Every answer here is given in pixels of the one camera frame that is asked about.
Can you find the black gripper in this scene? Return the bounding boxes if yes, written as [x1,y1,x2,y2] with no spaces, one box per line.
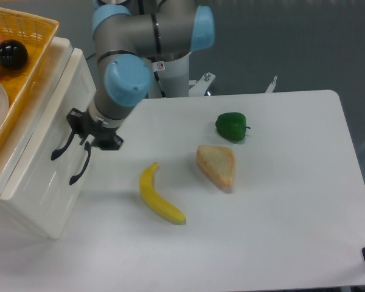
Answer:
[66,108,123,151]

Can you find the white top drawer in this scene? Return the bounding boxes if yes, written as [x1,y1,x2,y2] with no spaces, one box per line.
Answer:
[0,49,96,204]

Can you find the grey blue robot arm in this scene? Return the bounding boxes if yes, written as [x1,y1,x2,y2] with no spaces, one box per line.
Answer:
[64,1,215,150]

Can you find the white drawer cabinet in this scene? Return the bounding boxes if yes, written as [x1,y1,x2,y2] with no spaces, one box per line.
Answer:
[0,37,96,238]

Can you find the yellow banana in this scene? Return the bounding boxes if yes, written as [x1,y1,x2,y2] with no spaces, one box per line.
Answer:
[139,162,186,224]

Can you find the black ball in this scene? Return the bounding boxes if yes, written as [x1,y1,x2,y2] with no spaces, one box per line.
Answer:
[0,40,29,71]

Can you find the orange woven basket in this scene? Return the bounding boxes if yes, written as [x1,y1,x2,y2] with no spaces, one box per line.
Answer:
[0,7,59,151]

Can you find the toast bread slice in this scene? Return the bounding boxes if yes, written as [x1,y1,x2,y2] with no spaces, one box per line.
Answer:
[196,145,236,187]

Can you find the green bell pepper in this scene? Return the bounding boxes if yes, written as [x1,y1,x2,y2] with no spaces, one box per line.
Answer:
[215,112,250,142]

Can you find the black top drawer handle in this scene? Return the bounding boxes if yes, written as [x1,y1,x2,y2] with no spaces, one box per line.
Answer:
[50,130,75,161]

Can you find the black cable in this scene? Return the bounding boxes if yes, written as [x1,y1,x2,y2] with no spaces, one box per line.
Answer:
[153,69,168,99]

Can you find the white metal bracket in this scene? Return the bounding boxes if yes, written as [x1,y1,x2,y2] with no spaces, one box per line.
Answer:
[189,72,216,97]
[265,75,278,93]

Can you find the white metal bracket right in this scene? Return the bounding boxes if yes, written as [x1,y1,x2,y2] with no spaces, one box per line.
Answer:
[265,75,278,93]

